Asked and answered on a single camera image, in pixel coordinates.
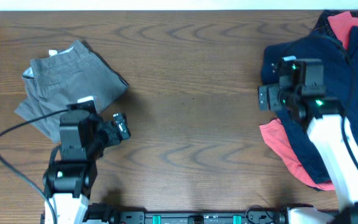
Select navy blue shorts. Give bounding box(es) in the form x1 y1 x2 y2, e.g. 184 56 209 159
260 34 358 184

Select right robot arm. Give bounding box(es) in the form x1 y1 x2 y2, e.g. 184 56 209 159
258 84 358 223

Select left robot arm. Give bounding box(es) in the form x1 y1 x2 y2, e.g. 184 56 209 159
42 110 131 224

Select red garment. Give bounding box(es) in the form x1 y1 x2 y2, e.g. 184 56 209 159
259 11 358 191

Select grey folded shorts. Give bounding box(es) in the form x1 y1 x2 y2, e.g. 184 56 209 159
14 39 130 144

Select dark plaid garment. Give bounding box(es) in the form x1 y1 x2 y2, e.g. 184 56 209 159
311 10 358 39

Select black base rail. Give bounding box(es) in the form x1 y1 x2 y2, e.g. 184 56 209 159
40 202 341 224

